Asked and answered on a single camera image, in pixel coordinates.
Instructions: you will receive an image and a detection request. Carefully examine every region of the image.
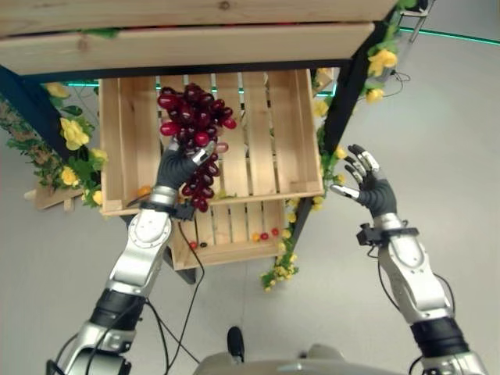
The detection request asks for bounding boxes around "wide wooden plank crate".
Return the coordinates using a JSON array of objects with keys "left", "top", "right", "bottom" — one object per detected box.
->
[{"left": 0, "top": 0, "right": 399, "bottom": 77}]

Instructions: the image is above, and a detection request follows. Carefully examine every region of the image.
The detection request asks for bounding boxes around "grey metal stand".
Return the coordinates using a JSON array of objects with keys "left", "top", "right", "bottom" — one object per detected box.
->
[{"left": 401, "top": 0, "right": 433, "bottom": 45}]

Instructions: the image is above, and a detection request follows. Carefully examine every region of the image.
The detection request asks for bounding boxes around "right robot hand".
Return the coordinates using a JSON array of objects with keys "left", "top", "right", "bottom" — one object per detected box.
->
[{"left": 330, "top": 144, "right": 403, "bottom": 231}]

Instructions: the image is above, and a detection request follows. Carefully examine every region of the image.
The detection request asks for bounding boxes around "dark robot foot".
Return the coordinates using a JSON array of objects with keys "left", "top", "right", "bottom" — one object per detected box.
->
[{"left": 227, "top": 326, "right": 245, "bottom": 363}]

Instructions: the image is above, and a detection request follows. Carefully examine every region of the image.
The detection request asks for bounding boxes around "small wooden slat crate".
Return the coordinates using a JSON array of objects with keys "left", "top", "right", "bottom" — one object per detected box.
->
[{"left": 166, "top": 197, "right": 288, "bottom": 271}]

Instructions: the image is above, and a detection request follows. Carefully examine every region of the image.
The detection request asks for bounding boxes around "red grape bunch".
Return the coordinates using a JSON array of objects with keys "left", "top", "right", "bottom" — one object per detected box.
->
[{"left": 157, "top": 83, "right": 238, "bottom": 213}]

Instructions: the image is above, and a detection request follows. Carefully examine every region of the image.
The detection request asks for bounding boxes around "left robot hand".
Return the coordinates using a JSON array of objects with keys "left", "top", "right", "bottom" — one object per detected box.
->
[{"left": 145, "top": 140, "right": 217, "bottom": 210}]

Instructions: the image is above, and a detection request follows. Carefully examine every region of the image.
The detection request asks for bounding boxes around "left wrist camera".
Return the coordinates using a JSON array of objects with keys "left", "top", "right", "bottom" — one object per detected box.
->
[{"left": 173, "top": 205, "right": 196, "bottom": 223}]

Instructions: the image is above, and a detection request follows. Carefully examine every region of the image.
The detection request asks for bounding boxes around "yellow flower garland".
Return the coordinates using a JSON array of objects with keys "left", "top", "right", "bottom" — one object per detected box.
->
[
  {"left": 259, "top": 0, "right": 417, "bottom": 294},
  {"left": 0, "top": 81, "right": 109, "bottom": 208}
]

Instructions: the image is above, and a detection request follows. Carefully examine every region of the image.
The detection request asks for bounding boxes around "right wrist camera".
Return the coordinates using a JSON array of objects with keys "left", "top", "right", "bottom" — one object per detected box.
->
[{"left": 355, "top": 223, "right": 379, "bottom": 247}]

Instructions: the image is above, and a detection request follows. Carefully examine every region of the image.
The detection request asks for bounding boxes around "wooden base plank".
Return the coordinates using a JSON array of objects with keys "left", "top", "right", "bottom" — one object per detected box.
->
[{"left": 23, "top": 183, "right": 85, "bottom": 213}]

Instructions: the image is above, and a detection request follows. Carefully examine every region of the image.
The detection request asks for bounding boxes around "large wooden slat crate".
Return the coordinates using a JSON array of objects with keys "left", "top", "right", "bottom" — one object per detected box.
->
[{"left": 97, "top": 69, "right": 325, "bottom": 217}]

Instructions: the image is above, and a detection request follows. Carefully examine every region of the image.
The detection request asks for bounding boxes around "green light strip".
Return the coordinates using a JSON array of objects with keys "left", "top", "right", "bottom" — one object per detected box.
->
[{"left": 400, "top": 26, "right": 500, "bottom": 45}]

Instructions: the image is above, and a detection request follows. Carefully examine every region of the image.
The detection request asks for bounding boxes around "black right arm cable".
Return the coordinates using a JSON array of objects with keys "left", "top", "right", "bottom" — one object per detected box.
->
[{"left": 374, "top": 248, "right": 458, "bottom": 316}]

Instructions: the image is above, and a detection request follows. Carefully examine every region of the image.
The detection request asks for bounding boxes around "silver robot torso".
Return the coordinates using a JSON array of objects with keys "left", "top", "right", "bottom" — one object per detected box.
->
[{"left": 193, "top": 343, "right": 411, "bottom": 375}]

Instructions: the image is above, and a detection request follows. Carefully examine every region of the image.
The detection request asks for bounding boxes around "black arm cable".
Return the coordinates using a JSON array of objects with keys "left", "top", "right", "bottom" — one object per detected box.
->
[
  {"left": 148, "top": 220, "right": 206, "bottom": 375},
  {"left": 374, "top": 248, "right": 458, "bottom": 316}
]

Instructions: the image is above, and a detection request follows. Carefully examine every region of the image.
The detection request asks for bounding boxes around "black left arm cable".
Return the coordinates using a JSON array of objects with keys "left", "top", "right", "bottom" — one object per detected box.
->
[{"left": 148, "top": 220, "right": 206, "bottom": 375}]

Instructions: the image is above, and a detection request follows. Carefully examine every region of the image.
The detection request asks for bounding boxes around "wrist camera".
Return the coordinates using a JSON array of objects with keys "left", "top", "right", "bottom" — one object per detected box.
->
[
  {"left": 355, "top": 223, "right": 379, "bottom": 247},
  {"left": 173, "top": 205, "right": 196, "bottom": 223}
]

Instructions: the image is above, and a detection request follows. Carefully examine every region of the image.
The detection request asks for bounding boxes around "black floor cable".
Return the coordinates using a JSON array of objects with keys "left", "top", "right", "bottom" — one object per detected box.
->
[{"left": 385, "top": 68, "right": 412, "bottom": 85}]

